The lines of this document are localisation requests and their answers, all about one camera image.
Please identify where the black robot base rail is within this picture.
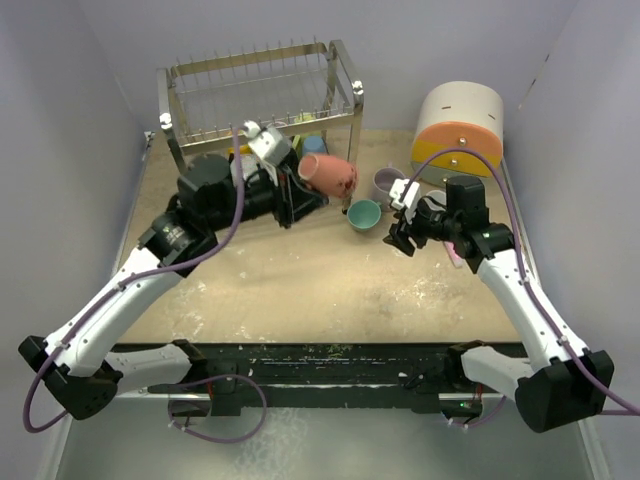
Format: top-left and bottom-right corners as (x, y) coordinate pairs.
(137, 343), (500, 423)

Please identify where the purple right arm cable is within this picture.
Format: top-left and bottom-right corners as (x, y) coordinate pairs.
(404, 148), (640, 430)

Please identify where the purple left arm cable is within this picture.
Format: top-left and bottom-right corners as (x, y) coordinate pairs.
(23, 124), (269, 445)

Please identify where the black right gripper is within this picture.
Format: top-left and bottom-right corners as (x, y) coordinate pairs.
(383, 198), (460, 256)

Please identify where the round cream drawer cabinet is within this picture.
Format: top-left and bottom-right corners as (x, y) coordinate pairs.
(410, 81), (504, 186)

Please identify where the lilac mug near rack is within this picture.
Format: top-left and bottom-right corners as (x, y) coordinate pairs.
(370, 166), (406, 204)

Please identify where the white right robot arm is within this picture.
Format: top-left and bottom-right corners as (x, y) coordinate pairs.
(384, 176), (614, 433)

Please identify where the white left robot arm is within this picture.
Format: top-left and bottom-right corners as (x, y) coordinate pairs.
(19, 151), (328, 420)

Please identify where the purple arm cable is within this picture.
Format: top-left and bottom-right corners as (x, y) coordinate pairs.
(23, 124), (269, 445)
(404, 148), (640, 430)

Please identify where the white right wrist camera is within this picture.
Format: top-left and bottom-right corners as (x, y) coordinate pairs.
(388, 179), (421, 223)

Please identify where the grey mug near cabinet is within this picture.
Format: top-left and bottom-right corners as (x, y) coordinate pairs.
(426, 190), (446, 204)

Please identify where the terracotta mug white inside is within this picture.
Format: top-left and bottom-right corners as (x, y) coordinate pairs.
(297, 154), (358, 199)

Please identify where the light green mug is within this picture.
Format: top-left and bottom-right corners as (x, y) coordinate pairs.
(291, 112), (315, 154)

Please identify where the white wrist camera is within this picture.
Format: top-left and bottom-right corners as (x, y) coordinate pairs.
(388, 179), (421, 223)
(243, 121), (292, 166)

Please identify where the steel two-tier dish rack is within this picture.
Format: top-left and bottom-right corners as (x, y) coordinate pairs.
(154, 40), (365, 216)

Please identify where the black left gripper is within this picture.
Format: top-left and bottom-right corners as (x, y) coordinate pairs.
(207, 160), (328, 234)

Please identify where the teal cup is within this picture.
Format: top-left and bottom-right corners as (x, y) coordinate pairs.
(346, 199), (382, 232)

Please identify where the pink marker pen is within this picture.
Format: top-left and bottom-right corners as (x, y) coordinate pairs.
(445, 242), (464, 269)

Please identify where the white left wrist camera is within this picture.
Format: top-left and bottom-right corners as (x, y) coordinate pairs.
(243, 121), (292, 166)

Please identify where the blue cup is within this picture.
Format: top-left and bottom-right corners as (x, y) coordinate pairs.
(302, 135), (327, 156)

